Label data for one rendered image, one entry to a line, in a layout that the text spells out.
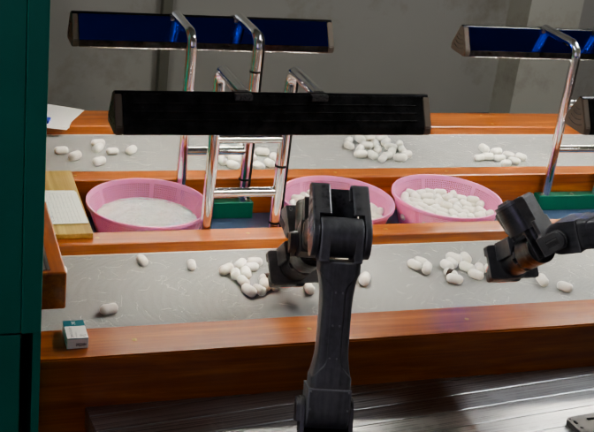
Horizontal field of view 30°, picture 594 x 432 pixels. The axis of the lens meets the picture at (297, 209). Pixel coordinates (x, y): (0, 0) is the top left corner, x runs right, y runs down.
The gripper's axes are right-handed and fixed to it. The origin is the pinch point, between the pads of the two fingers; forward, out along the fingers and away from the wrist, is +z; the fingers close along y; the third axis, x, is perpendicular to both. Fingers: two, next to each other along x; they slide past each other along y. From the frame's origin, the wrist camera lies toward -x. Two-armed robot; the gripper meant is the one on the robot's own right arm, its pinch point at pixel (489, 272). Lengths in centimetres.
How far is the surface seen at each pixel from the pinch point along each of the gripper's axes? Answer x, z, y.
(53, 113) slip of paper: -64, 84, 70
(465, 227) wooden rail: -16.0, 26.9, -11.2
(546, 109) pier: -133, 253, -192
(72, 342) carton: 9, -5, 82
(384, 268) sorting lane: -5.8, 18.8, 13.6
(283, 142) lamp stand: -33.0, 17.7, 32.9
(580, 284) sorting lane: 1.4, 10.1, -26.9
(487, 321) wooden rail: 10.2, -4.0, 4.5
